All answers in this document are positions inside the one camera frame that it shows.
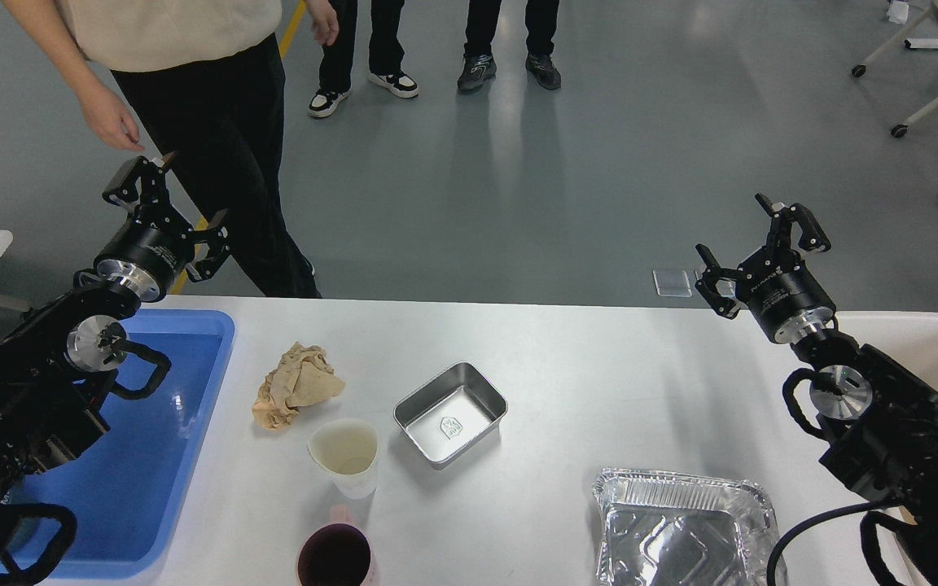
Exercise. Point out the stainless steel rectangular container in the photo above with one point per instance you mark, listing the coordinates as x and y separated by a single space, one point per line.
450 414

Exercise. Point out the clear floor plate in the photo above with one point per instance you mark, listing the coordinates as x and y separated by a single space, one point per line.
722 287
672 283

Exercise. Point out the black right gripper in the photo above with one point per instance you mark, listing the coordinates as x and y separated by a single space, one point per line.
774 283

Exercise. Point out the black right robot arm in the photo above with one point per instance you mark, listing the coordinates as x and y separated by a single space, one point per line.
879 420

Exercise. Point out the aluminium foil tray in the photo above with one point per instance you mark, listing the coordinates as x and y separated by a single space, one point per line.
662 527

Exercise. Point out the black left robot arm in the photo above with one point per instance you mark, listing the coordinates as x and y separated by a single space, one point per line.
59 366

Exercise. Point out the pink ribbed mug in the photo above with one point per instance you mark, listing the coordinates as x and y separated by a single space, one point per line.
339 553

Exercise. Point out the crumpled brown paper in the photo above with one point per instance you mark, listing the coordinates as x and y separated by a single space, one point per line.
303 377

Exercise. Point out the person in beige top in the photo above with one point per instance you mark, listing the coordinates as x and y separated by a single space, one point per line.
204 79

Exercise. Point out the blue plastic tray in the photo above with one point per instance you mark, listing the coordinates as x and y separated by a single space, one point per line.
127 491

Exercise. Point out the white paper cup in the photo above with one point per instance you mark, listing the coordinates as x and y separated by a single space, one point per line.
347 451

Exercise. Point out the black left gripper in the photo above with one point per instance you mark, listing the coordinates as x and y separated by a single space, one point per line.
156 245

